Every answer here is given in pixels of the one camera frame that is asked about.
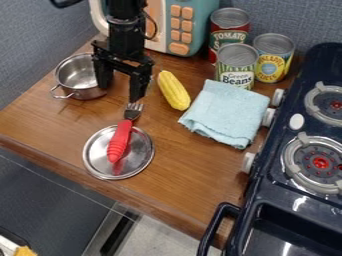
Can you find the green beans can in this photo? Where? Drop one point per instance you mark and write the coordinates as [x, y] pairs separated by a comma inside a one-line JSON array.
[[236, 66]]

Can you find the silver pot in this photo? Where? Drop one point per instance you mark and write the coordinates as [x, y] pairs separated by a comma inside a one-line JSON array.
[[78, 77]]

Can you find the yellow pineapple can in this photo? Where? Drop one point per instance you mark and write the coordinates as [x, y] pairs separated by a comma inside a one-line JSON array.
[[272, 57]]

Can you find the light blue cloth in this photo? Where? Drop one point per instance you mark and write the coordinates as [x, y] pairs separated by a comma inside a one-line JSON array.
[[226, 113]]

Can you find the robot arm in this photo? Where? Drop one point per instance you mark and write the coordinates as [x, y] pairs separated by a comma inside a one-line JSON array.
[[124, 13]]

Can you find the silver plate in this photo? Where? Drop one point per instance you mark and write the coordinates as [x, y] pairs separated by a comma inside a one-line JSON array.
[[119, 154]]

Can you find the red tomato can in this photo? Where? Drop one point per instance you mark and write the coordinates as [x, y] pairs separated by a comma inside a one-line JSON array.
[[229, 30]]

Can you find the yellow toy corn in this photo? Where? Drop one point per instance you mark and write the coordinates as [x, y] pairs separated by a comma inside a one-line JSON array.
[[173, 90]]

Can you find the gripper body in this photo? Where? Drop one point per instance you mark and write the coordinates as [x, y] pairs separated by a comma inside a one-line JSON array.
[[123, 46]]

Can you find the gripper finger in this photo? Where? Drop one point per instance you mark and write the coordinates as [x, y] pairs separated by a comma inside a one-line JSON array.
[[138, 85], [103, 74]]

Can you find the toy microwave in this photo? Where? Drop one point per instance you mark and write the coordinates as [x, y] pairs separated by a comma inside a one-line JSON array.
[[174, 25]]

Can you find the toy stove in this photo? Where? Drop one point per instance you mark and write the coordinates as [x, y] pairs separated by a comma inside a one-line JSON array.
[[291, 156]]

